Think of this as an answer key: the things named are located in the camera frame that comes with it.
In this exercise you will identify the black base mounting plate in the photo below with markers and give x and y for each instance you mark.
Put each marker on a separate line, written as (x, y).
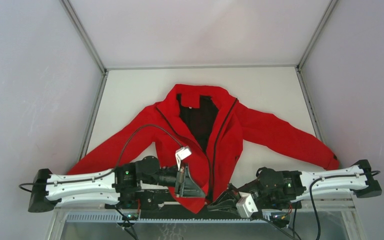
(165, 205)

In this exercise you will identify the white slotted cable duct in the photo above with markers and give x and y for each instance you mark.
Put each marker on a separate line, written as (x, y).
(157, 217)

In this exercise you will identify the red jacket black lining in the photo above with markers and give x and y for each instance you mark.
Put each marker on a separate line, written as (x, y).
(214, 125)

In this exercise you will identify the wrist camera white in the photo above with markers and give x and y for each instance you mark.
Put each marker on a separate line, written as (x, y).
(246, 205)
(181, 154)

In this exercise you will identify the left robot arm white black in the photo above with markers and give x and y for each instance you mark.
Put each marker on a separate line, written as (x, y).
(118, 186)

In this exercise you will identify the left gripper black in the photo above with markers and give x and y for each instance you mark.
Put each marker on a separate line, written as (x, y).
(186, 186)

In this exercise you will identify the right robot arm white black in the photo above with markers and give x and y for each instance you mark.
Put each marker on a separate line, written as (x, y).
(358, 179)

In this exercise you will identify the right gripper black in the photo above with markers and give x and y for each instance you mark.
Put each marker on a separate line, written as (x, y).
(226, 202)

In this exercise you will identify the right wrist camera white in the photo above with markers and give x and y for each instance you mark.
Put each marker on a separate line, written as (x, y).
(246, 205)

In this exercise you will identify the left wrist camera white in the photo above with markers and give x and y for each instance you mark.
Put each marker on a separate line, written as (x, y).
(181, 154)

